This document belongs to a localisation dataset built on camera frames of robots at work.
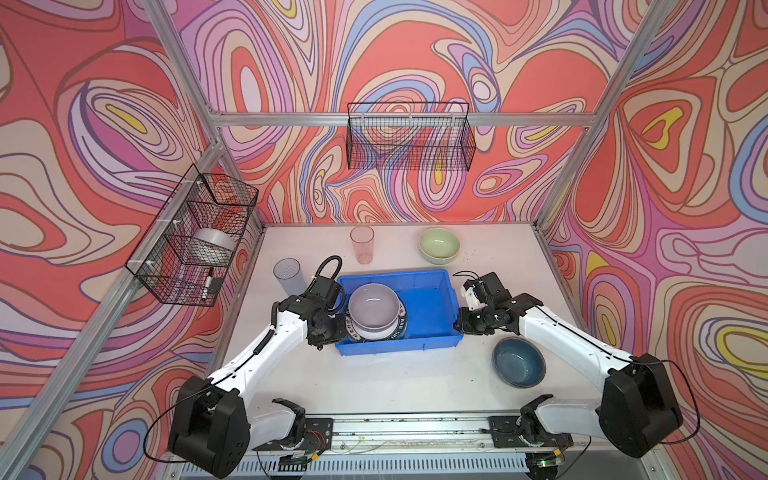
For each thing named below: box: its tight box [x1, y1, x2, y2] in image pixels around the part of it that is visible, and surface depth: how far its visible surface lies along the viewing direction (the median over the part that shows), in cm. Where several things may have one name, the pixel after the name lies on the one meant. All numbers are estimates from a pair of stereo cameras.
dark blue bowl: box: [492, 336, 546, 389], surface depth 84 cm
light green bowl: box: [418, 228, 461, 265], surface depth 110 cm
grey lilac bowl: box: [348, 283, 400, 330], surface depth 91 cm
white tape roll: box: [186, 228, 237, 266], surface depth 74 cm
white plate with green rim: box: [345, 298, 408, 343], surface depth 88 cm
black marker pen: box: [201, 267, 214, 301], surface depth 74 cm
